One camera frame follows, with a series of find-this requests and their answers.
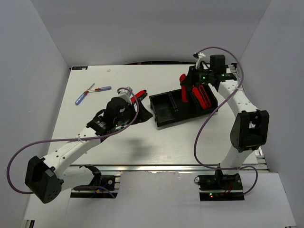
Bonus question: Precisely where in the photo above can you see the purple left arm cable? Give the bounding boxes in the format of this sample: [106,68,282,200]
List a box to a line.
[6,87,140,198]

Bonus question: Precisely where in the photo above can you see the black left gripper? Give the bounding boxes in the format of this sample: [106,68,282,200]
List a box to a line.
[114,99,152,127]

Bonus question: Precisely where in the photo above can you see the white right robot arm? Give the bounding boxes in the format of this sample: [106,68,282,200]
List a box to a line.
[180,53,269,190]

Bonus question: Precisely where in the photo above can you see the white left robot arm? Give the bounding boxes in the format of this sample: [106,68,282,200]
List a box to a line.
[25,97,153,204]

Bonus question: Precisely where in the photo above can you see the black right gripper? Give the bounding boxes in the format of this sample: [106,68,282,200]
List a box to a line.
[180,65,214,88]

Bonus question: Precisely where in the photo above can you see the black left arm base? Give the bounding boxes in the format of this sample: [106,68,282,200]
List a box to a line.
[70,164,120,199]

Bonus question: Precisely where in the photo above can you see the blue handled screwdriver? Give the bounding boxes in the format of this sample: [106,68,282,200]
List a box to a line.
[75,83,95,105]
[86,86,112,93]

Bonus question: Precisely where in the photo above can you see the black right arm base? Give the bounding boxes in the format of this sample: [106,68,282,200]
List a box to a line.
[194,170,245,202]

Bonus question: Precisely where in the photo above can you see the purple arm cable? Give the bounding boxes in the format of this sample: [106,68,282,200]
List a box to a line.
[6,87,140,198]
[193,46,258,197]

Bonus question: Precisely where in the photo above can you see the red folding knife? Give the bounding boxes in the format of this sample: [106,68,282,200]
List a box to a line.
[192,85,212,110]
[131,90,148,103]
[179,74,188,103]

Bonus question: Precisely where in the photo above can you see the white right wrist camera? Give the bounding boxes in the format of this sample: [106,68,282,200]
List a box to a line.
[193,52,206,69]

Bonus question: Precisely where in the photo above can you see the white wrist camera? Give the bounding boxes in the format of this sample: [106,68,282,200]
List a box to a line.
[193,52,206,69]
[117,86,133,102]

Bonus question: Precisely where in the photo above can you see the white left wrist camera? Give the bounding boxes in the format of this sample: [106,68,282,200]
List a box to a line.
[117,86,133,102]

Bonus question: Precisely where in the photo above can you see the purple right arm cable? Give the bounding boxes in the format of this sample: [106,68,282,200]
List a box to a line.
[193,46,258,197]

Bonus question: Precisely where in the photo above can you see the blue table label left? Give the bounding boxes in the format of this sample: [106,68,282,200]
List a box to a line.
[71,66,88,70]

